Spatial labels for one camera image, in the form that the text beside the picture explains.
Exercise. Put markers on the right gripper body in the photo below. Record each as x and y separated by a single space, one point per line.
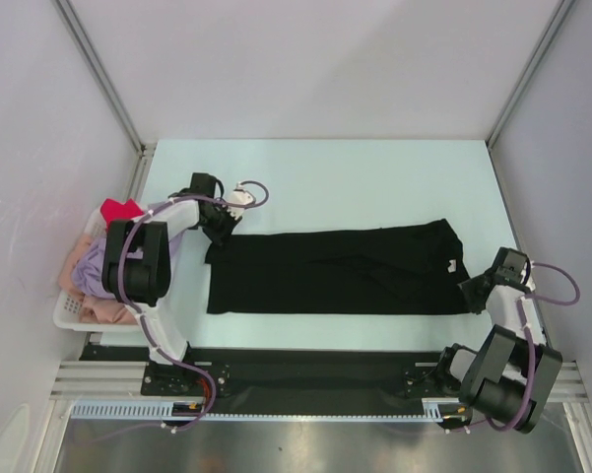
468 289

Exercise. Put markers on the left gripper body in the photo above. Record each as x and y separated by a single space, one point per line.
220 224

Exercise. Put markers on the black t shirt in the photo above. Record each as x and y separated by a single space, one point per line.
415 270

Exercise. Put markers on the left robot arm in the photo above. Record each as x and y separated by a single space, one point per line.
138 261

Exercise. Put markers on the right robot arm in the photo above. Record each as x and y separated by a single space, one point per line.
510 377

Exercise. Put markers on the red t shirt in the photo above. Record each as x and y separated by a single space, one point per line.
112 210

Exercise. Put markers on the lilac t shirt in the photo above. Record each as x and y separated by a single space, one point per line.
87 273

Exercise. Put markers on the pink t shirt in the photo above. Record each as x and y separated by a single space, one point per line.
93 309

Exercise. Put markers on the white laundry basket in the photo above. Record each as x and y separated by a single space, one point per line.
67 310

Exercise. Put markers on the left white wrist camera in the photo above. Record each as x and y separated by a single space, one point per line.
239 200

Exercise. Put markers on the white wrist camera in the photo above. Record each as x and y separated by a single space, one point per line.
239 200
526 276

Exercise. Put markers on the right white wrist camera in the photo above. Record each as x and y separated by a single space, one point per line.
526 276

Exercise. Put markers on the left aluminium corner post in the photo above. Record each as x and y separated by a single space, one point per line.
87 49

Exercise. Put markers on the aluminium corner post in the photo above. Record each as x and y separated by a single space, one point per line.
87 49
541 49

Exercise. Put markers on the white slotted cable duct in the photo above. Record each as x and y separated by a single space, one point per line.
432 410

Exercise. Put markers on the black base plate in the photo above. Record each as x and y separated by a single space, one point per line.
277 383

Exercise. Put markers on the aluminium front rail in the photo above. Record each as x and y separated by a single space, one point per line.
111 380

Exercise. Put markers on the right aluminium corner post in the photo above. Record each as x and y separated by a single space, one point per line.
541 49

